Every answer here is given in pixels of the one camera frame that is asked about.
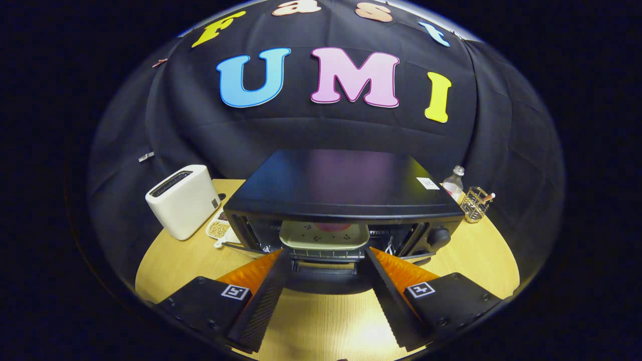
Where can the cream square plate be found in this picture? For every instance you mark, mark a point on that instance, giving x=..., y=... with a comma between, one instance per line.
x=301, y=239

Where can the white bread toaster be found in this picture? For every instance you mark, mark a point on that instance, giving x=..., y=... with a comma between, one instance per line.
x=183, y=210

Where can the red cloth clip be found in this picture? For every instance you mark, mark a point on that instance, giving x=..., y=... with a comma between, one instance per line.
x=159, y=62

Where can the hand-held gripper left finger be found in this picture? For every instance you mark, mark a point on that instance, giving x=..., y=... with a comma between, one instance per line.
x=261, y=306

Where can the white dish of beans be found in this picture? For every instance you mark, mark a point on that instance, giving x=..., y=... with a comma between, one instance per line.
x=219, y=229

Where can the metal cloth clip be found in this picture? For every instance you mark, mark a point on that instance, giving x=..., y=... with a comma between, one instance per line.
x=146, y=157

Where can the black toaster oven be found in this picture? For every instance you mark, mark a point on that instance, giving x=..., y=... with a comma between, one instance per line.
x=341, y=185

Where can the wooden stick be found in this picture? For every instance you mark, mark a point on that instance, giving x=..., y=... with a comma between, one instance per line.
x=489, y=197

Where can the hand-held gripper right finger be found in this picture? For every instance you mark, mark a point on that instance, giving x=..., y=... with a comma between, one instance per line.
x=388, y=306

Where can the clear plastic bottle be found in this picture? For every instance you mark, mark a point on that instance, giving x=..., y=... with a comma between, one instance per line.
x=454, y=185

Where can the pink round food slice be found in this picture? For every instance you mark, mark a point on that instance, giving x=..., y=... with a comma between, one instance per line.
x=331, y=227

